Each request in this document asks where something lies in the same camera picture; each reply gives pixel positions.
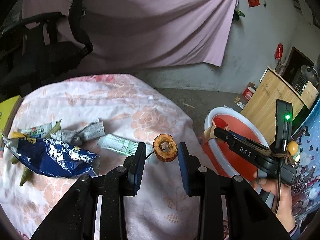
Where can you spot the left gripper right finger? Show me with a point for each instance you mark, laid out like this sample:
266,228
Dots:
247,214

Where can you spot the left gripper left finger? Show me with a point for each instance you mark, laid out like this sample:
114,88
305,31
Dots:
73,217

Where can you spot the red torn wrapper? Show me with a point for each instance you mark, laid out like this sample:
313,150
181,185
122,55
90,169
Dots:
216,123

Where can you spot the blue snack wrapper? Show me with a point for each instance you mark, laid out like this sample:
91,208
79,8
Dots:
53,158

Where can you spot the brown fruit core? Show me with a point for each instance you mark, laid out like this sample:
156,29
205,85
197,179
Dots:
164,148

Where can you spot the person's right hand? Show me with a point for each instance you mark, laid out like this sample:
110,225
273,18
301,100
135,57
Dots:
282,205

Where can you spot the yellow bead charm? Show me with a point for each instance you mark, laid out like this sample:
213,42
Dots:
292,148

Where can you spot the black tracker with green light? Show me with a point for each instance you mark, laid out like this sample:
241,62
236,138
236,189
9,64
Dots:
284,117

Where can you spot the red bucket with white rim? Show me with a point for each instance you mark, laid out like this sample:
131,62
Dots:
226,162

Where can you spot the red box on floor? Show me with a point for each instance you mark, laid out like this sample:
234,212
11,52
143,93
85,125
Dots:
249,90

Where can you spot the white green medicine packet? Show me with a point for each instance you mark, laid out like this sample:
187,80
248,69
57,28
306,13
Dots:
118,144

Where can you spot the grey crumpled wrapper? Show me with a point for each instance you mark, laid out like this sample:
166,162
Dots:
92,131

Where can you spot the red hanging ornament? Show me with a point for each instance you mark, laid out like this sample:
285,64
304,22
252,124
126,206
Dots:
279,52

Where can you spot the yellow book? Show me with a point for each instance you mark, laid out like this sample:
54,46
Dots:
8,109

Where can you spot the green hanging item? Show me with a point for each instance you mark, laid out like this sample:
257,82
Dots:
237,14

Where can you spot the black office chair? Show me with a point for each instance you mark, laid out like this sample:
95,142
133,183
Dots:
31,53

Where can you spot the pink hanging cloth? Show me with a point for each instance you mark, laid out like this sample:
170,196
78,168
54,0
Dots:
155,33

